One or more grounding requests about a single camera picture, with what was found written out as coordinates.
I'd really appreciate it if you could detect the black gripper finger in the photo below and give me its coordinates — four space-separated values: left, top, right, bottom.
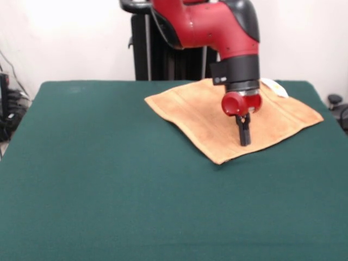
234 114 250 147
243 111 252 145

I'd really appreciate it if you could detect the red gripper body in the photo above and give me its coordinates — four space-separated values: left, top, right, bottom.
221 91 264 117

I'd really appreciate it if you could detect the orange terry towel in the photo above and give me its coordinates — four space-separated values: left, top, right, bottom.
144 77 325 165

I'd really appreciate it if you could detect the dark green table cloth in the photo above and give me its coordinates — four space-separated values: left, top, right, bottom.
0 79 348 261

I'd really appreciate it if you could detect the black equipment box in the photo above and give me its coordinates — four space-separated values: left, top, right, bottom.
0 72 11 120

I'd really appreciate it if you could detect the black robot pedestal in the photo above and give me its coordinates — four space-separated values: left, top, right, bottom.
119 0 221 82

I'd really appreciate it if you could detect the black cable bundle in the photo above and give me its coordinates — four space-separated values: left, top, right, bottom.
0 89 31 142

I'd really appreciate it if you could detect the grey wall cable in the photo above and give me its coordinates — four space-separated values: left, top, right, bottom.
0 50 30 98

